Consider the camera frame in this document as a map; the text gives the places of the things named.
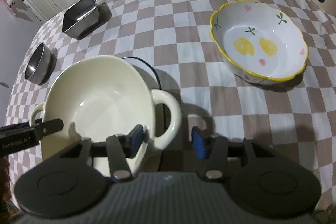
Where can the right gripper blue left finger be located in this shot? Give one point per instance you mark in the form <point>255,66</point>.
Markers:
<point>133,141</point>

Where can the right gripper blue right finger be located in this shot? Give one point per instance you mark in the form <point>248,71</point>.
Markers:
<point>201,142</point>

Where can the large white blue-rimmed plate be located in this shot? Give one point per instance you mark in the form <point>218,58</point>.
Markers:
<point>152,80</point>

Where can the cream two-handled bowl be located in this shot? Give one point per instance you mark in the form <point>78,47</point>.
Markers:
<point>103,96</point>

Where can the yellow-rimmed lemon bowl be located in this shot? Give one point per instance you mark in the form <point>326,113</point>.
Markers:
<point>259,43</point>

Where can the square steel tray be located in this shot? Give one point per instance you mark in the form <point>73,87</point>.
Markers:
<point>80,17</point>

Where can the round steel bowl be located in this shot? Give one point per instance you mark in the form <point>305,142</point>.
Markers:
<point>39,65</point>

